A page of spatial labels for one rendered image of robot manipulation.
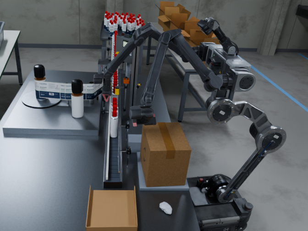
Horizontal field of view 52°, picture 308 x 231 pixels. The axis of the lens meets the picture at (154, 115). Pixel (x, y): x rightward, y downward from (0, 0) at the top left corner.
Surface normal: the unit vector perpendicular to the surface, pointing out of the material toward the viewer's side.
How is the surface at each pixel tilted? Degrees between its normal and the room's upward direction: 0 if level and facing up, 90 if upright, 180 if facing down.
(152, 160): 90
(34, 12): 90
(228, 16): 90
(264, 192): 0
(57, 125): 0
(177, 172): 90
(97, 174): 0
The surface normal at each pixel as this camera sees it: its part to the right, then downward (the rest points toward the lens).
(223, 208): 0.10, -0.86
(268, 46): 0.22, 0.50
